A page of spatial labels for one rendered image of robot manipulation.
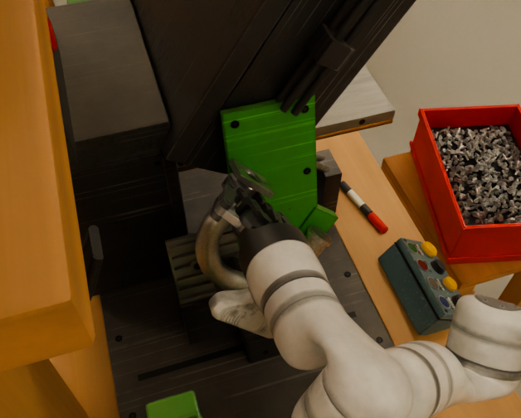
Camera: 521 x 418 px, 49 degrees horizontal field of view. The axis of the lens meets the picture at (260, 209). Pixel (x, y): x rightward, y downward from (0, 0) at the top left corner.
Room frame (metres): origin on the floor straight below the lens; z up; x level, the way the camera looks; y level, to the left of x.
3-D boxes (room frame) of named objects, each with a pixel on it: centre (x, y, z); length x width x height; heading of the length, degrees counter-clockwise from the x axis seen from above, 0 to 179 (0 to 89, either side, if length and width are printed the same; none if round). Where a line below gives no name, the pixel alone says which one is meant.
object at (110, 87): (0.63, 0.24, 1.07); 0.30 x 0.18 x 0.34; 18
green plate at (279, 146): (0.52, -0.01, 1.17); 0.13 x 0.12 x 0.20; 18
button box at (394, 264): (0.48, -0.27, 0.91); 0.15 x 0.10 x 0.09; 18
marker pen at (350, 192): (0.65, -0.19, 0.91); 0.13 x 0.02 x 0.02; 31
